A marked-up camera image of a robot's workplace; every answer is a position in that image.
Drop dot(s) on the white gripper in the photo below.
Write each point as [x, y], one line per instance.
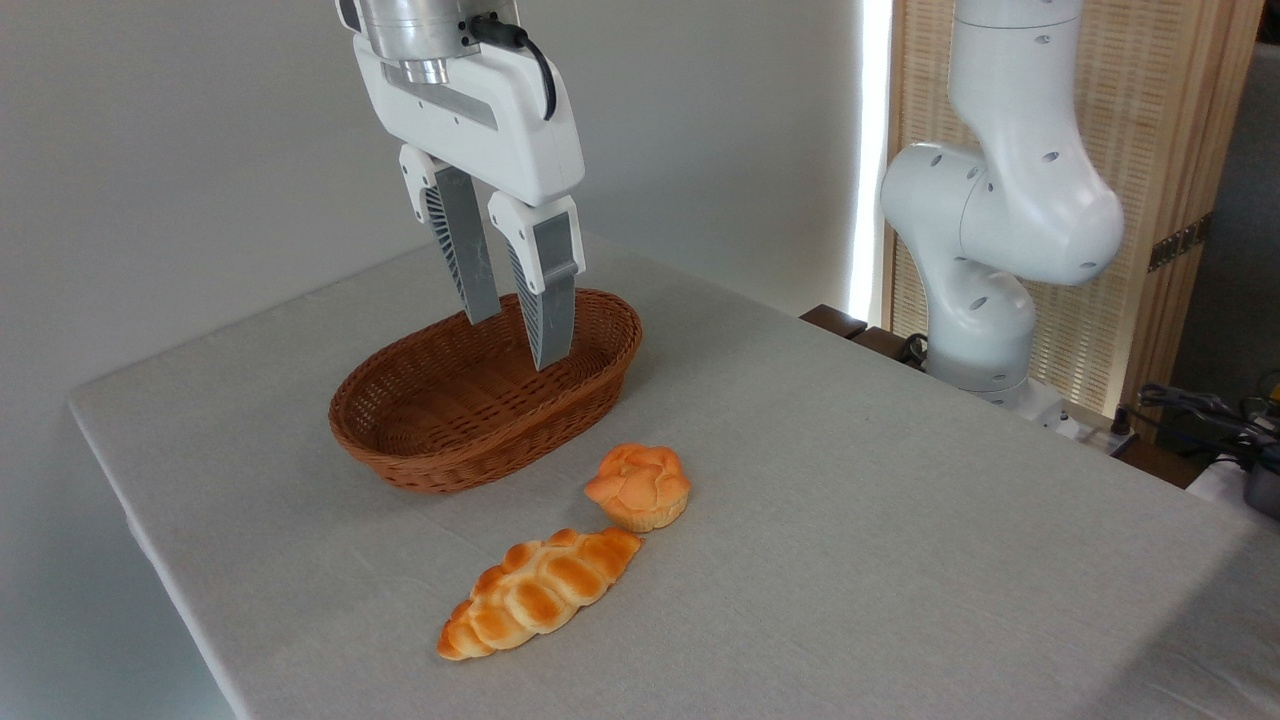
[500, 130]

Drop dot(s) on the dark brown wooden bench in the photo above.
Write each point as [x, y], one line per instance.
[850, 328]

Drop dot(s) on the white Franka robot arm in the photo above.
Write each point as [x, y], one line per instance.
[1010, 200]

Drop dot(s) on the grey tablecloth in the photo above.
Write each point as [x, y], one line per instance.
[850, 560]

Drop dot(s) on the long braided bread loaf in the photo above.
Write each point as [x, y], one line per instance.
[540, 592]

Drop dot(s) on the white power strip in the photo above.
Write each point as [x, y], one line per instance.
[1100, 432]

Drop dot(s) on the brown wicker basket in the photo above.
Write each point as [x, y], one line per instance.
[430, 410]

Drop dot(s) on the round orange bread bun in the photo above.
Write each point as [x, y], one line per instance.
[640, 488]

